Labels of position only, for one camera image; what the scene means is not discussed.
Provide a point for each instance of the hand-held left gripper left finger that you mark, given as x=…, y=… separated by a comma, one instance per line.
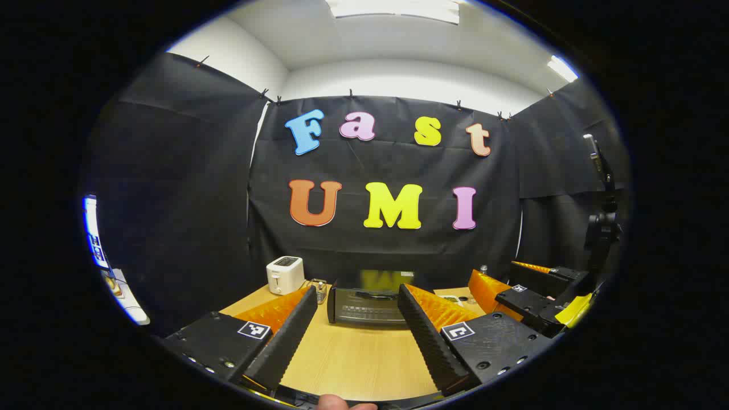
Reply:
x=285, y=341

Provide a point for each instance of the white divided snack tray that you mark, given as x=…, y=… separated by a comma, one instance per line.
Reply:
x=455, y=298

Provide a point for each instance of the small ceiling light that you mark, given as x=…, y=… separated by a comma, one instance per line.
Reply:
x=562, y=68

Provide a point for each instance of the small clear glass jar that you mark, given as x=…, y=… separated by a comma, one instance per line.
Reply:
x=319, y=290

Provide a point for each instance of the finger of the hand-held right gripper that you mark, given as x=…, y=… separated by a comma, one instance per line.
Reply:
x=541, y=279
x=529, y=307

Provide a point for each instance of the white toaster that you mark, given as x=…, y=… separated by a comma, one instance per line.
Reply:
x=285, y=274

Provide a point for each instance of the black electric oven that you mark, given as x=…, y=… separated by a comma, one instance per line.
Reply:
x=364, y=307

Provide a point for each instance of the large ceiling light panel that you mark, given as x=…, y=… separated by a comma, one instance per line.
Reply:
x=393, y=8

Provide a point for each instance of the black phone tripod stand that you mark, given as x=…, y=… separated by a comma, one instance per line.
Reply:
x=603, y=228

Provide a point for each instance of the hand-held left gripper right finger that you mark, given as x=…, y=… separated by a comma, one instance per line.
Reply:
x=430, y=341

